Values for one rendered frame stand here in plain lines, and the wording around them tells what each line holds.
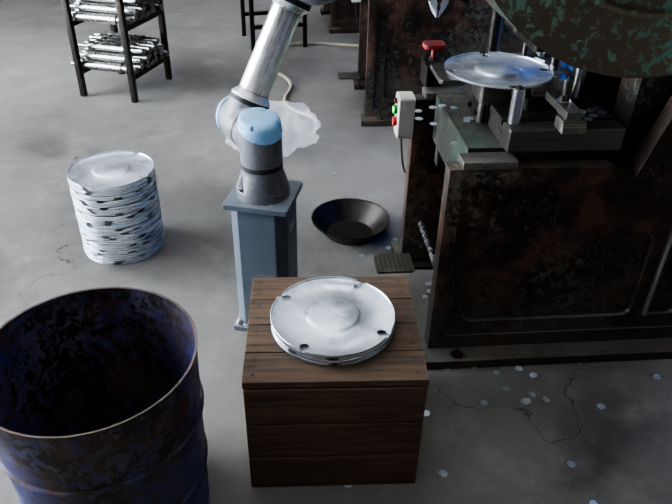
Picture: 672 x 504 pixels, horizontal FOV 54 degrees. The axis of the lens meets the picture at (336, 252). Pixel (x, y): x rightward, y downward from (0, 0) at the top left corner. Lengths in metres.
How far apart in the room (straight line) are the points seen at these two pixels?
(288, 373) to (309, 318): 0.15
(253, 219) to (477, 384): 0.79
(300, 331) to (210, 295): 0.80
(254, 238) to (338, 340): 0.52
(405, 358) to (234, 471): 0.53
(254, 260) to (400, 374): 0.66
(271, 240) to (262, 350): 0.46
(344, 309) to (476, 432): 0.53
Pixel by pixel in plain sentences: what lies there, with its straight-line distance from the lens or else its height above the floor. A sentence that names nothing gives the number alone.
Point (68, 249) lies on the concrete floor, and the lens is 2.60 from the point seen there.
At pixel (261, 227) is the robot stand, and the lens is 1.84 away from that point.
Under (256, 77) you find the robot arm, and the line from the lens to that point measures 1.86.
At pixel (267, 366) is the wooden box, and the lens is 1.45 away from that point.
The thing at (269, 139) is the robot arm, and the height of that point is 0.64.
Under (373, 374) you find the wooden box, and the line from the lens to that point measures 1.43.
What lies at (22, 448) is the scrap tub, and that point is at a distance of 1.29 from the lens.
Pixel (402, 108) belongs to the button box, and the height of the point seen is 0.60.
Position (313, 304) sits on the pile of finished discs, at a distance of 1.55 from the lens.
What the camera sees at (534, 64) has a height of 0.78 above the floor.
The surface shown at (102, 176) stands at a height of 0.31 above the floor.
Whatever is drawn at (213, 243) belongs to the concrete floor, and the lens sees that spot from 2.50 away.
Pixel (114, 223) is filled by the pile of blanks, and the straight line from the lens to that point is 2.36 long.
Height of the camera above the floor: 1.35
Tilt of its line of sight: 34 degrees down
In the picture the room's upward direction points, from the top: 1 degrees clockwise
